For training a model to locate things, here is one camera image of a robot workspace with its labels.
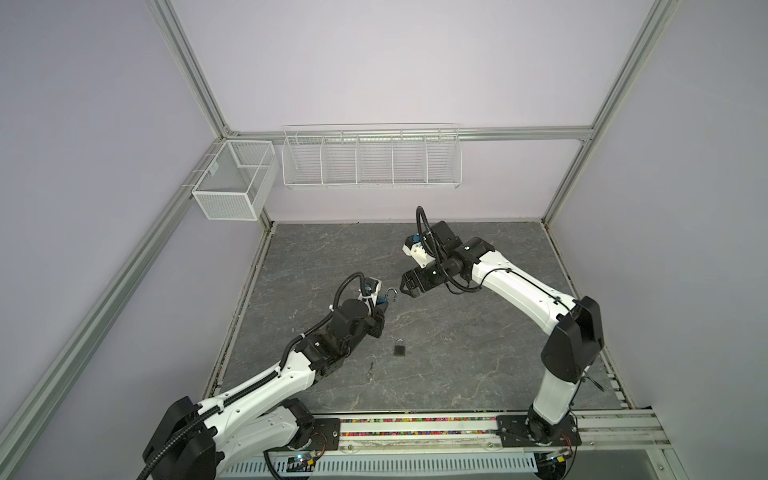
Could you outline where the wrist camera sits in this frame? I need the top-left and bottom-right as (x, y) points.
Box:
(402, 234), (435, 268)
(358, 276), (381, 304)

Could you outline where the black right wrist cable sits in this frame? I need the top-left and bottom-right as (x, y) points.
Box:
(415, 205), (577, 313)

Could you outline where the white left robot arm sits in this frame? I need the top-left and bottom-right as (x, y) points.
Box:
(138, 297), (389, 479)

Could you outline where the black corrugated left cable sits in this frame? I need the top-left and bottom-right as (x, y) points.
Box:
(136, 271), (367, 480)

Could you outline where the white slotted cable duct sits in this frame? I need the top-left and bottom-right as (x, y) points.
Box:
(222, 452), (538, 479)

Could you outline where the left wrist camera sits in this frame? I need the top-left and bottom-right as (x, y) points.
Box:
(358, 276), (381, 304)

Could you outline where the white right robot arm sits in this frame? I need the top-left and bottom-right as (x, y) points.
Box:
(400, 208), (605, 446)

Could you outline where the blue padlock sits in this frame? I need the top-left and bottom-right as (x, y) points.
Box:
(376, 287), (399, 312)

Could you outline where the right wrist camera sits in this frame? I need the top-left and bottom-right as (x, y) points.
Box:
(402, 234), (435, 268)

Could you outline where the white mesh box basket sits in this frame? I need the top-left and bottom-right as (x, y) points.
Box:
(192, 140), (279, 221)

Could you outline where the white wire shelf basket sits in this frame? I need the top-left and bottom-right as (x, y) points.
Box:
(281, 123), (463, 189)

